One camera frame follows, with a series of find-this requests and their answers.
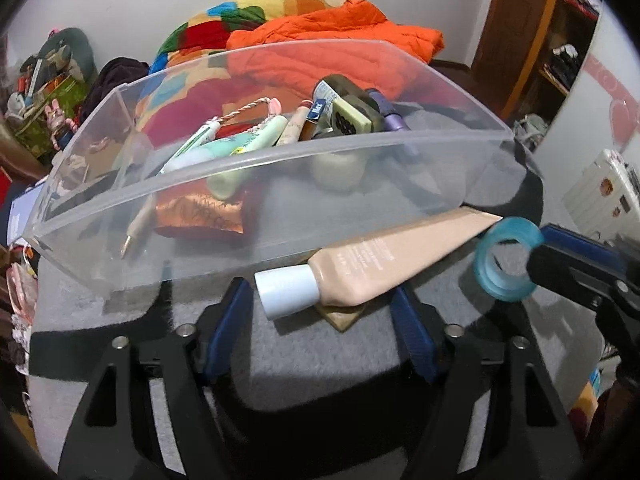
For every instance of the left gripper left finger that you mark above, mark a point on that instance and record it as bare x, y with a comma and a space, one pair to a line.
113, 435

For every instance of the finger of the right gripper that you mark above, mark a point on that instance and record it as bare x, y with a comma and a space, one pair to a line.
591, 278
584, 246

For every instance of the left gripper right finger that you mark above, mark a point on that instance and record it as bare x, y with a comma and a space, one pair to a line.
495, 414

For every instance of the teal tape roll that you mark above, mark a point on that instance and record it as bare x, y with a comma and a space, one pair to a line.
501, 256

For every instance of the gold square packet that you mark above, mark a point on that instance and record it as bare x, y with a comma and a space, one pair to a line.
341, 318

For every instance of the purple cylindrical bottle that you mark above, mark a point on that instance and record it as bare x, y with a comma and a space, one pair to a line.
393, 121

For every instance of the beige cosmetic tube white cap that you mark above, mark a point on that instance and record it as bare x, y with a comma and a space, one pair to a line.
351, 273

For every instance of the red gift bag gold text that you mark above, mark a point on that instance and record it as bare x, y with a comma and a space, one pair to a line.
190, 210

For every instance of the dark green spray bottle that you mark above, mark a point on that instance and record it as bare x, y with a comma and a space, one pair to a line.
349, 109

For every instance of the white roll-on stick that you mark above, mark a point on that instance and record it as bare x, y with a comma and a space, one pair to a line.
294, 127

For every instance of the white card packet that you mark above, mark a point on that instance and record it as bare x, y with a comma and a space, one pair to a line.
206, 133

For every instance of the cream pen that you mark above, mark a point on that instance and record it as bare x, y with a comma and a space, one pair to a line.
139, 224

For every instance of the white suitcase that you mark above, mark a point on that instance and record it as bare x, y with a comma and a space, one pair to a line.
604, 202

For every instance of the grey black fleece blanket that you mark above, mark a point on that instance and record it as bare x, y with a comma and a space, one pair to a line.
300, 359

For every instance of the wooden shelf unit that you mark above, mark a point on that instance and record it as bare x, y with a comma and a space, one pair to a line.
530, 53

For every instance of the blue notebook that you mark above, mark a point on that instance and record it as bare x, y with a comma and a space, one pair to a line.
20, 210

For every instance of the clear plastic storage box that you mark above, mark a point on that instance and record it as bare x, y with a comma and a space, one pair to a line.
306, 195

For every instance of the pink bunny figurine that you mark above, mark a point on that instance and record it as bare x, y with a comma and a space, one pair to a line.
61, 128

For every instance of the orange puffer jacket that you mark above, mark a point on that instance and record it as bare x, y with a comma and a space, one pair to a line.
355, 40

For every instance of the colourful patchwork blanket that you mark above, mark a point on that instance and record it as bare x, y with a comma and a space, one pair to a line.
228, 25

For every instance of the dark clothes pile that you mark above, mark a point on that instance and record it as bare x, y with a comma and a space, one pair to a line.
114, 73

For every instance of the green basket of clutter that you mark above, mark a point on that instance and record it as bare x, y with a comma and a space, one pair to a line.
56, 78

